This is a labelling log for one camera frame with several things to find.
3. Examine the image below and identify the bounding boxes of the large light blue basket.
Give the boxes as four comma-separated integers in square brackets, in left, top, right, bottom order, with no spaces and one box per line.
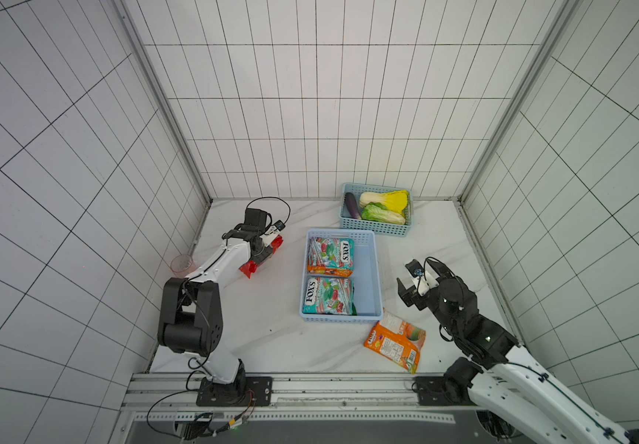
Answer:
[299,229,384,324]

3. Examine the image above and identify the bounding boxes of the orange snack bag front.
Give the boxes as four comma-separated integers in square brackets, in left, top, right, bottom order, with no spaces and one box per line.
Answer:
[364,311,426,374]

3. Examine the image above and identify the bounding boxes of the teal red Fox's candy bag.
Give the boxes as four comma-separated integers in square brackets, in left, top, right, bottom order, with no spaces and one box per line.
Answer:
[301,277,357,316]

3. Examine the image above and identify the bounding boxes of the orange candy bag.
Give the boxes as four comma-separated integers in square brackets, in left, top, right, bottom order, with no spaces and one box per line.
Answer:
[308,266,353,278]

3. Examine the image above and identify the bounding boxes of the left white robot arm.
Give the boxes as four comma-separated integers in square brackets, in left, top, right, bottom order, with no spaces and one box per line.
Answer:
[158,207,286,406]

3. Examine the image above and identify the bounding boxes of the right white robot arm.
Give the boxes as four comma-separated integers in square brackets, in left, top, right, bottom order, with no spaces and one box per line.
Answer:
[397,256,639,443]

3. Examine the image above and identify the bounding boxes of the small teal basket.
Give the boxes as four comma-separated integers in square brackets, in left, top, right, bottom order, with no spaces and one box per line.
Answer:
[339,183,413,237]

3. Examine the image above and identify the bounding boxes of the clear pink plastic cup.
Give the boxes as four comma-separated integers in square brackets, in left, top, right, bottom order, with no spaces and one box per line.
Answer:
[170,255,197,278]

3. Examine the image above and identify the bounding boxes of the yellow toy cabbage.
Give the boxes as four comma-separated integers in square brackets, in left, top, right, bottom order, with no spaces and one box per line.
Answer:
[359,190,410,213]

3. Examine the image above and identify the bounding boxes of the green toy cabbage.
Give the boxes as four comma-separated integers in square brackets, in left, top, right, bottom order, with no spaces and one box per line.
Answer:
[361,203,406,225]

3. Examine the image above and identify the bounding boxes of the purple toy eggplant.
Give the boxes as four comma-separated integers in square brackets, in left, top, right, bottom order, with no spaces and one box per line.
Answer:
[344,192,361,220]

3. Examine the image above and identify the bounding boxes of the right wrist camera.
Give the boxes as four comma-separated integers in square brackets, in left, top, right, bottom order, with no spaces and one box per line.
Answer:
[412,266,437,296]

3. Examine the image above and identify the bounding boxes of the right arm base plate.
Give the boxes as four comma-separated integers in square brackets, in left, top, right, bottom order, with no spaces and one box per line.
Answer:
[411,376,453,407]

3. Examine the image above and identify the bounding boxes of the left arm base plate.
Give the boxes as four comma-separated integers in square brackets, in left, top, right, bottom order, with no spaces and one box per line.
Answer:
[195,377,273,407]

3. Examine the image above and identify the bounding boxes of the aluminium mounting rail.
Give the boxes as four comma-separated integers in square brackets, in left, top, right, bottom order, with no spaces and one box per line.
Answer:
[123,372,474,416]

